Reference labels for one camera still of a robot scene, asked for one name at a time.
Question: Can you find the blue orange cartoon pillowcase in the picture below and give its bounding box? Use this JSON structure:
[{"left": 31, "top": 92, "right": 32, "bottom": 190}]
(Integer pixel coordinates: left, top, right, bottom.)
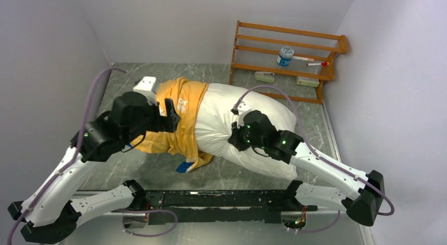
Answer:
[{"left": 128, "top": 77, "right": 212, "bottom": 173}]

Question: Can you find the white pillow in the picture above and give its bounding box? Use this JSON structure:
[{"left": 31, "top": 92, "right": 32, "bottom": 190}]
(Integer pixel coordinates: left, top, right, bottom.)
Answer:
[{"left": 193, "top": 83, "right": 298, "bottom": 181}]

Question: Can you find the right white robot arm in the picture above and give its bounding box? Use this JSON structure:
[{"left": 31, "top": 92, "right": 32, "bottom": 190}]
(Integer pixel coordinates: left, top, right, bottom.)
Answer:
[{"left": 228, "top": 109, "right": 385, "bottom": 227}]

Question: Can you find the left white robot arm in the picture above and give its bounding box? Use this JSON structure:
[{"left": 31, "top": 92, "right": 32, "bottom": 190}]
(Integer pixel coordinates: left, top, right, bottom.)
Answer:
[{"left": 8, "top": 91, "right": 180, "bottom": 244}]

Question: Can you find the white green rectangular device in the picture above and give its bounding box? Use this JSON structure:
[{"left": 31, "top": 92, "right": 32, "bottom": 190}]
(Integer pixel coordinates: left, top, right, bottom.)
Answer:
[{"left": 254, "top": 71, "right": 275, "bottom": 83}]

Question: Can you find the white box under shelf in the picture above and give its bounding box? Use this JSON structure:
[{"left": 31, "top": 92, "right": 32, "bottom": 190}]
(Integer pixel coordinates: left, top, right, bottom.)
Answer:
[{"left": 296, "top": 76, "right": 320, "bottom": 87}]

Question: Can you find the orange wooden shelf rack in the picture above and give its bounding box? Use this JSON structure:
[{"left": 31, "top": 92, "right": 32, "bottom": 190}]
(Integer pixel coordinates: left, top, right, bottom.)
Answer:
[{"left": 228, "top": 21, "right": 350, "bottom": 104}]

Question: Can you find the blue white jar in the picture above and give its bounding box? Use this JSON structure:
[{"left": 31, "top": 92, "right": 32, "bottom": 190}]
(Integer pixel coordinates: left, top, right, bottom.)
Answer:
[{"left": 277, "top": 46, "right": 294, "bottom": 66}]

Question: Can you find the white pen on shelf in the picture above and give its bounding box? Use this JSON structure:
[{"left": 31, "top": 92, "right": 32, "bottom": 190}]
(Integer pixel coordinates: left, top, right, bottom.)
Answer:
[{"left": 292, "top": 56, "right": 315, "bottom": 62}]

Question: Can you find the white red marker pen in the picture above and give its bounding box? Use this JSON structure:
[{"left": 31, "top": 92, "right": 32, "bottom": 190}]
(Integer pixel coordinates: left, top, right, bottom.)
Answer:
[{"left": 306, "top": 62, "right": 329, "bottom": 66}]

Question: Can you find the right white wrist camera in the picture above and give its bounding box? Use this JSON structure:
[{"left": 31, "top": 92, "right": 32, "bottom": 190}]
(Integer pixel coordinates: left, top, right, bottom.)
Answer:
[{"left": 230, "top": 101, "right": 251, "bottom": 128}]

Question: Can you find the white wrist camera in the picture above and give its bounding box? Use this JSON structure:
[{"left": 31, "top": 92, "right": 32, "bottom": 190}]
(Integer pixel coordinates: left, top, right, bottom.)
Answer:
[
  {"left": 230, "top": 101, "right": 251, "bottom": 128},
  {"left": 132, "top": 76, "right": 161, "bottom": 105}
]

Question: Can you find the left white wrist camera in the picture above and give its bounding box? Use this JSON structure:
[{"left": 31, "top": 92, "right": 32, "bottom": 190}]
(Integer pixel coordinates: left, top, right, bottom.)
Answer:
[{"left": 132, "top": 76, "right": 161, "bottom": 105}]

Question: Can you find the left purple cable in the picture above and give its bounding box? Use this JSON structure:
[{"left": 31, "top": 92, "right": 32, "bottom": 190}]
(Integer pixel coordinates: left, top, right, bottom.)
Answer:
[{"left": 6, "top": 66, "right": 179, "bottom": 245}]

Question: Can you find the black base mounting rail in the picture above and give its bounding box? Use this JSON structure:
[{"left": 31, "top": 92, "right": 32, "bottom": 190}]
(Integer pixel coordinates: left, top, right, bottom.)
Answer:
[{"left": 125, "top": 189, "right": 317, "bottom": 225}]

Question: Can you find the aluminium frame rail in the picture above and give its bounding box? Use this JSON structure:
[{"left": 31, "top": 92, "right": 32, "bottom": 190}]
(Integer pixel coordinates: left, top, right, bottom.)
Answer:
[{"left": 57, "top": 198, "right": 366, "bottom": 216}]

